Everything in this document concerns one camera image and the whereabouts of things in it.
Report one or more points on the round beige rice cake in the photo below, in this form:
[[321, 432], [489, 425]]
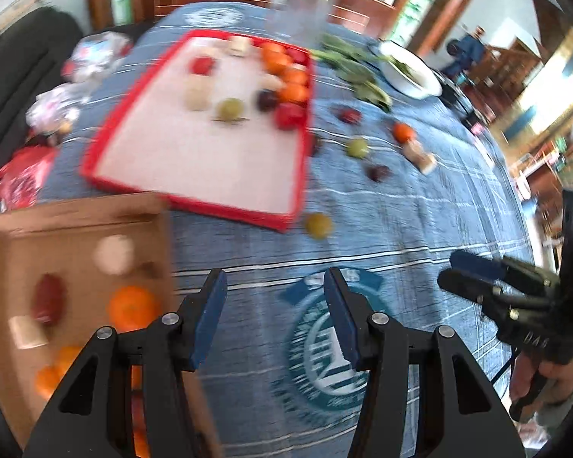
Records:
[[114, 255]]

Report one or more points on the dark wrinkled date centre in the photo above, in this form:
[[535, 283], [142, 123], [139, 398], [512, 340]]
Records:
[[377, 172]]

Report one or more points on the beige cake piece far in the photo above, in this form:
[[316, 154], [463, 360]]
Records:
[[413, 151]]

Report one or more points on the orange mandarin front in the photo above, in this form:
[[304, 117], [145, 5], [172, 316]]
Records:
[[46, 381]]

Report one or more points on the cardboard box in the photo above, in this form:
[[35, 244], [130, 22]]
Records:
[[60, 238]]

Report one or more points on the black sofa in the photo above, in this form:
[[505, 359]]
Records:
[[32, 53]]

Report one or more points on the green grape near tray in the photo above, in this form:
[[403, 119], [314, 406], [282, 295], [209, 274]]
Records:
[[318, 225]]

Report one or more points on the red tomato tray corner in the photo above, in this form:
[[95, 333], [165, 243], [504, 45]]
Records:
[[297, 56]]

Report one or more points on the plastic bags by sofa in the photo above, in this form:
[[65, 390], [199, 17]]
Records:
[[53, 114]]

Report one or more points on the red date far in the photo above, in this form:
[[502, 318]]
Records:
[[349, 116]]

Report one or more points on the person's right hand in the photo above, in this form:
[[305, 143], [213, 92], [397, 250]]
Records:
[[560, 376]]

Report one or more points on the large red date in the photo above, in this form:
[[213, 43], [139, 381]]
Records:
[[49, 300]]

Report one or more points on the red tomato in tray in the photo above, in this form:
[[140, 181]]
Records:
[[289, 116]]

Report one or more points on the dark plum in tray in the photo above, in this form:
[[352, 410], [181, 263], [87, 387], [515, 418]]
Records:
[[267, 100]]

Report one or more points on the clear plastic pitcher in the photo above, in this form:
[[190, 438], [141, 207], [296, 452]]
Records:
[[298, 22]]

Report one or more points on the white enamel basin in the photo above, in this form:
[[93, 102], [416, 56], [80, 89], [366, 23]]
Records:
[[406, 72]]

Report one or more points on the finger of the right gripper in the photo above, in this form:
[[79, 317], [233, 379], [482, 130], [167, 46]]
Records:
[[470, 288], [477, 266]]

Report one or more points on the green grape centre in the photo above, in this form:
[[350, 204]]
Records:
[[357, 148]]

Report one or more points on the blue plaid tablecloth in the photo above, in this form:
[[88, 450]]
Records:
[[275, 379]]

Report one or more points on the smooth red date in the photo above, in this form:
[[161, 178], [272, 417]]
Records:
[[137, 408]]

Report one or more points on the white cake block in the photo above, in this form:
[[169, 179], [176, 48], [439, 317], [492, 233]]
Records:
[[26, 332]]

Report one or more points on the red cherry tomato left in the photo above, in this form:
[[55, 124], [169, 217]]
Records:
[[202, 65]]

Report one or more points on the green grape in tray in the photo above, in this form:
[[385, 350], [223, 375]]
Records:
[[230, 110]]

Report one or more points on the red plastic tray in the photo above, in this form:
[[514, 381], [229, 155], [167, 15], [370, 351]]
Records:
[[248, 171]]

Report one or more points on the white cake piece in tray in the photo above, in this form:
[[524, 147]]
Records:
[[198, 92]]

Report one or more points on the dark plum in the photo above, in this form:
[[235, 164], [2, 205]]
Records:
[[316, 145], [267, 100]]

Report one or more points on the white cake cube in tray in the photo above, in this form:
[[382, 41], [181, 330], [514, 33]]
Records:
[[239, 45]]

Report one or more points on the orange mandarin in tray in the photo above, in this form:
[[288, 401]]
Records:
[[294, 93]]

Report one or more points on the orange mandarin tray back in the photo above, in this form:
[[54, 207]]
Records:
[[275, 58]]

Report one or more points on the small orange mandarin far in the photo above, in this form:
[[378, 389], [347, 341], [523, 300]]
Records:
[[403, 133]]

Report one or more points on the small beige cake cube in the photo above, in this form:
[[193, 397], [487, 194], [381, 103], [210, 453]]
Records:
[[427, 163]]

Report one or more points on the green leafy vegetable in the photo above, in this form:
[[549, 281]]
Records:
[[348, 62]]

